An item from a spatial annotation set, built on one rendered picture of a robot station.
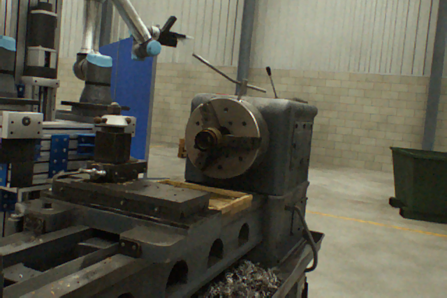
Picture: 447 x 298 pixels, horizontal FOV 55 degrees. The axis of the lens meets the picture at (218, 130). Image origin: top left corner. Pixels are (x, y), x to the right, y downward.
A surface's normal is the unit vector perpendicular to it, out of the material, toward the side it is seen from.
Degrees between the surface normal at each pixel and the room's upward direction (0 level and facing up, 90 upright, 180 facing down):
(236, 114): 90
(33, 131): 90
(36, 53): 90
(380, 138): 90
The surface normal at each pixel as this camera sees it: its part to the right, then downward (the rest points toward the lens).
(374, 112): -0.39, 0.01
